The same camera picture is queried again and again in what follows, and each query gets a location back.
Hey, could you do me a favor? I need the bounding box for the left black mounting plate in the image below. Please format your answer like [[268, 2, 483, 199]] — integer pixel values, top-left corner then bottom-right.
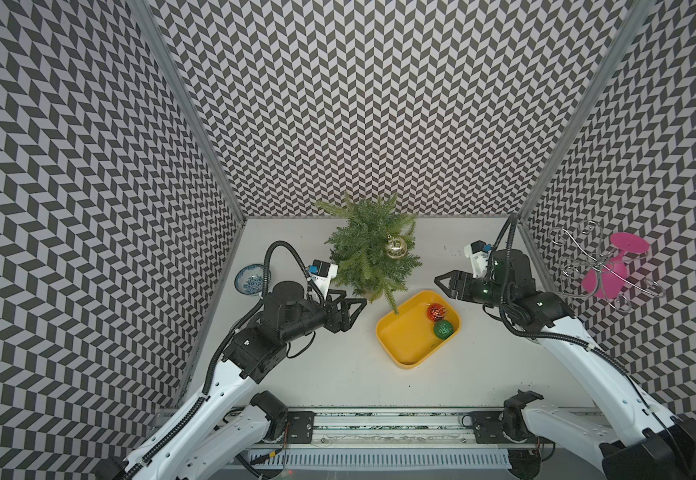
[[277, 410, 316, 445]]

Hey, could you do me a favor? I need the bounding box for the pink plastic wine glass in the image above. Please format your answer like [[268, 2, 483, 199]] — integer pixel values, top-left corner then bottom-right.
[[581, 232, 650, 300]]

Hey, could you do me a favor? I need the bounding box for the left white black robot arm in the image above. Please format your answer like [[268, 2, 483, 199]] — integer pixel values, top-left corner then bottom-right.
[[94, 240, 367, 479]]

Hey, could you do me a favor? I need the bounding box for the white ribbed vent strip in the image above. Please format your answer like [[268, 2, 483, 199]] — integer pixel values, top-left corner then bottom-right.
[[255, 449, 512, 471]]

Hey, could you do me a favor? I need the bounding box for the small green christmas tree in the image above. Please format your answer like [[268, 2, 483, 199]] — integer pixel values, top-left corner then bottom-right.
[[314, 194, 422, 312]]

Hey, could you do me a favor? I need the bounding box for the black mounting plate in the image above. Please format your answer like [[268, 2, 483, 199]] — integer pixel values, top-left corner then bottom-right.
[[277, 410, 316, 445], [467, 410, 508, 444]]

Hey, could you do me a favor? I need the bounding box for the blue patterned small bowl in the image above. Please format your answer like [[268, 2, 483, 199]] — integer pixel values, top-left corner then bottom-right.
[[234, 263, 267, 296]]

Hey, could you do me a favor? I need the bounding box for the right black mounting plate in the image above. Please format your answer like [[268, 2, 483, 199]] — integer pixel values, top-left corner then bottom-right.
[[467, 410, 508, 444]]

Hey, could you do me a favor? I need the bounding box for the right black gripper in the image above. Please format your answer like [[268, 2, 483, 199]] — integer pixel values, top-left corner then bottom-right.
[[434, 269, 512, 309]]

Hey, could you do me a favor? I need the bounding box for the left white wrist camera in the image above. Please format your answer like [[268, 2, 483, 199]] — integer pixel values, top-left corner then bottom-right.
[[309, 259, 338, 298]]

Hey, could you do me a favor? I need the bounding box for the red ball ornament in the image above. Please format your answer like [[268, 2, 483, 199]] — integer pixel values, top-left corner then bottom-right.
[[426, 303, 448, 322]]

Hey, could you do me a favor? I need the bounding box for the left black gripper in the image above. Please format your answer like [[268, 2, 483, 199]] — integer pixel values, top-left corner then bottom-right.
[[281, 289, 366, 344]]

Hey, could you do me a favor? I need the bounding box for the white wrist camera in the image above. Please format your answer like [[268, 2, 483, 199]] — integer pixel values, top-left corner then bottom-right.
[[309, 259, 338, 298], [464, 240, 492, 278]]

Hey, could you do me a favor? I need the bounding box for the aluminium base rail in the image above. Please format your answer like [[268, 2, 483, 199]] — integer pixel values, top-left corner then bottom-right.
[[154, 406, 625, 451]]

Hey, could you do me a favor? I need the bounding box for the gold ball ornament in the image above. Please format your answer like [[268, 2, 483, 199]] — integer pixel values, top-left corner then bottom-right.
[[385, 235, 408, 260]]

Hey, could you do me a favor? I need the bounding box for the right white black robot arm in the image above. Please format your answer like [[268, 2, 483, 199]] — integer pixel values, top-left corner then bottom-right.
[[434, 214, 696, 479]]

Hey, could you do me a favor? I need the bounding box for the yellow plastic tray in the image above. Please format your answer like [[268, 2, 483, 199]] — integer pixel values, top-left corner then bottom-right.
[[376, 290, 462, 369]]

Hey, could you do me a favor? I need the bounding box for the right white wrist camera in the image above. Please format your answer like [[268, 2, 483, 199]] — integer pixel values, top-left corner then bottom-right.
[[464, 240, 492, 278]]

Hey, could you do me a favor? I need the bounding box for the green glitter ball ornament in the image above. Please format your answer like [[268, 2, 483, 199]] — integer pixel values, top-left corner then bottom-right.
[[434, 319, 455, 340]]

